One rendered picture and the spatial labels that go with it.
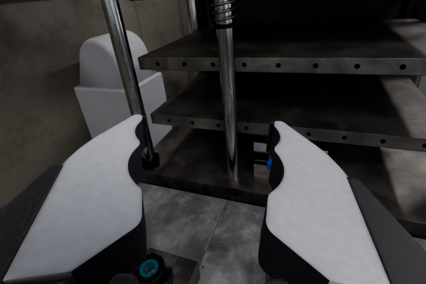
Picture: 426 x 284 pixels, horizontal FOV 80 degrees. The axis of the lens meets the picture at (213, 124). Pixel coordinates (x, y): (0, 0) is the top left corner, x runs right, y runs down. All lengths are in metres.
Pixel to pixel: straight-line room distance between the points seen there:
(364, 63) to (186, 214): 0.76
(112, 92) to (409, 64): 1.96
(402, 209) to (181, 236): 0.76
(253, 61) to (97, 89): 1.71
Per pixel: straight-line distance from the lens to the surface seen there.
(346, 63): 0.89
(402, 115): 1.16
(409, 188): 1.23
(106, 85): 2.34
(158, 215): 1.01
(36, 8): 2.75
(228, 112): 0.94
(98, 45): 2.25
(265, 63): 0.90
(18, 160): 2.73
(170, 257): 0.80
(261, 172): 1.10
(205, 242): 0.90
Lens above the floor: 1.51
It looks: 28 degrees down
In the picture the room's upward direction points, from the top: 6 degrees counter-clockwise
